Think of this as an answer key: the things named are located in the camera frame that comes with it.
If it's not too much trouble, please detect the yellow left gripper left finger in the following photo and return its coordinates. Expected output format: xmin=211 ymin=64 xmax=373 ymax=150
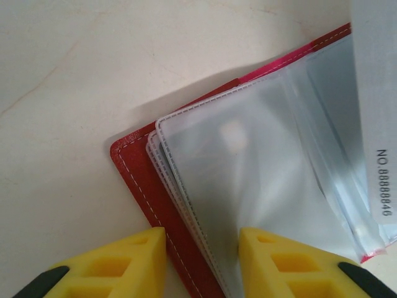
xmin=11 ymin=226 xmax=169 ymax=298

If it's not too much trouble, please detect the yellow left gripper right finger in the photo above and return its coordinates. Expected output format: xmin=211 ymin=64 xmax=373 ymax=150
xmin=237 ymin=226 xmax=397 ymax=298

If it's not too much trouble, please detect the white card with printed number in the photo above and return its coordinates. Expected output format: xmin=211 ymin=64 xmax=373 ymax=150
xmin=349 ymin=0 xmax=397 ymax=225

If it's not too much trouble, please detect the red leather card holder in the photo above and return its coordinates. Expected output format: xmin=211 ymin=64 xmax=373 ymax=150
xmin=109 ymin=22 xmax=397 ymax=298

